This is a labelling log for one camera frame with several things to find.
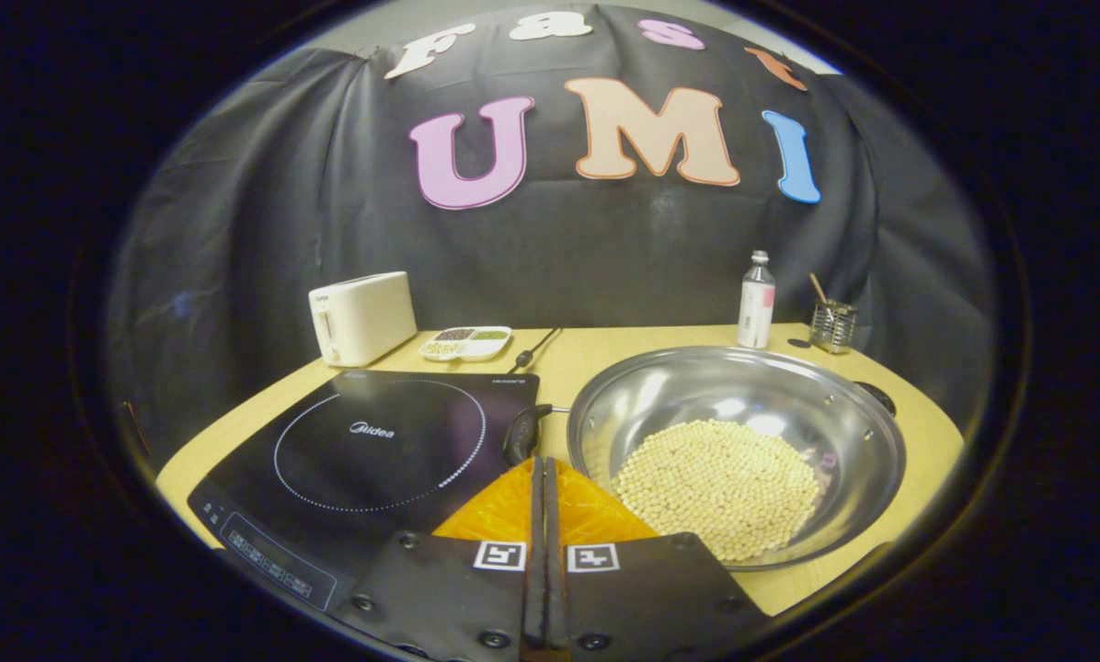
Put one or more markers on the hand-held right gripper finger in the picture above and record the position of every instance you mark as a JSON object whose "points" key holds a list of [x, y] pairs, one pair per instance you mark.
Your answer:
{"points": [[538, 552], [555, 570]]}

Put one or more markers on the black induction cooktop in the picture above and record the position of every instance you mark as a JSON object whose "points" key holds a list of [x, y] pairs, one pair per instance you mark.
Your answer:
{"points": [[375, 460]]}

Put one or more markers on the stainless steel pot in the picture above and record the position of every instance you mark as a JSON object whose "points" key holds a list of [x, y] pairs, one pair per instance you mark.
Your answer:
{"points": [[679, 386]]}

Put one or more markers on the pile of yellow soybeans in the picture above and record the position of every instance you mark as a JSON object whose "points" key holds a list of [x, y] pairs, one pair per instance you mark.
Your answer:
{"points": [[716, 487]]}

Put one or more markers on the white divided dish with beans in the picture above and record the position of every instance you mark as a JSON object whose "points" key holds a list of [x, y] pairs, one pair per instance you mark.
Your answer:
{"points": [[465, 343]]}

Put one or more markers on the white toaster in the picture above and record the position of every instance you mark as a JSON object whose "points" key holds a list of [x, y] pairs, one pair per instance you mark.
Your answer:
{"points": [[366, 317]]}

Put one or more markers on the clear bottle with pink label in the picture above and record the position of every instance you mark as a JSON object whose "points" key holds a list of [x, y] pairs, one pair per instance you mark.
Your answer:
{"points": [[755, 313]]}

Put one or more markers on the metal mesh utensil holder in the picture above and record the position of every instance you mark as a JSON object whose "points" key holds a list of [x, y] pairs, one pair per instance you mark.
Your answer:
{"points": [[833, 329]]}

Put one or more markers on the wooden stick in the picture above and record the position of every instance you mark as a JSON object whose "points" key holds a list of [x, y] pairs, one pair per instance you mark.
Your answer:
{"points": [[819, 287]]}

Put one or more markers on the black backdrop cloth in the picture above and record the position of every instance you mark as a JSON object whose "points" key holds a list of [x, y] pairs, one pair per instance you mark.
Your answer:
{"points": [[237, 230]]}

